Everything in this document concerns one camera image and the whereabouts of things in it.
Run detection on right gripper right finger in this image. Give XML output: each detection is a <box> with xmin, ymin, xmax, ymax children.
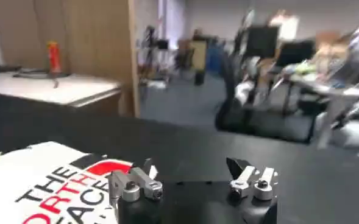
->
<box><xmin>226</xmin><ymin>157</ymin><xmax>279</xmax><ymax>201</ymax></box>

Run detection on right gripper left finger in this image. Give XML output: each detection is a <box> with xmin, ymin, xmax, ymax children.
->
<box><xmin>108</xmin><ymin>158</ymin><xmax>163</xmax><ymax>205</ymax></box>

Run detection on white printed t-shirt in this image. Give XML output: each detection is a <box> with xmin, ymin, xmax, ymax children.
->
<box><xmin>0</xmin><ymin>141</ymin><xmax>135</xmax><ymax>224</ymax></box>

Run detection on black office chair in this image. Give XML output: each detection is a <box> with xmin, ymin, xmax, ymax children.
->
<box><xmin>215</xmin><ymin>51</ymin><xmax>317</xmax><ymax>144</ymax></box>

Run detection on black trash bin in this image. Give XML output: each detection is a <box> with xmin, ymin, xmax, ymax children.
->
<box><xmin>194</xmin><ymin>69</ymin><xmax>206</xmax><ymax>86</ymax></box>

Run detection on white standing desk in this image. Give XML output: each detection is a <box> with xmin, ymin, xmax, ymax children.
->
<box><xmin>288</xmin><ymin>72</ymin><xmax>359</xmax><ymax>150</ymax></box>

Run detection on white side table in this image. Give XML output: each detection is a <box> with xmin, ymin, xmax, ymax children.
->
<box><xmin>0</xmin><ymin>71</ymin><xmax>122</xmax><ymax>116</ymax></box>

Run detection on black monitor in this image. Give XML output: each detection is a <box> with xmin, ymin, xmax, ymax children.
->
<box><xmin>246</xmin><ymin>25</ymin><xmax>280</xmax><ymax>58</ymax></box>

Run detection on red cylindrical can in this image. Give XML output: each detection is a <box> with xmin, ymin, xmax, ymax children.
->
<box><xmin>47</xmin><ymin>41</ymin><xmax>63</xmax><ymax>75</ymax></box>

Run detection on long black cable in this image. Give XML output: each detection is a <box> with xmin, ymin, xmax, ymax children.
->
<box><xmin>13</xmin><ymin>68</ymin><xmax>71</xmax><ymax>89</ymax></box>

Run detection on wooden partition wall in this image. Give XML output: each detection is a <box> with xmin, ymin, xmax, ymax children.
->
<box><xmin>0</xmin><ymin>0</ymin><xmax>141</xmax><ymax>118</ymax></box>

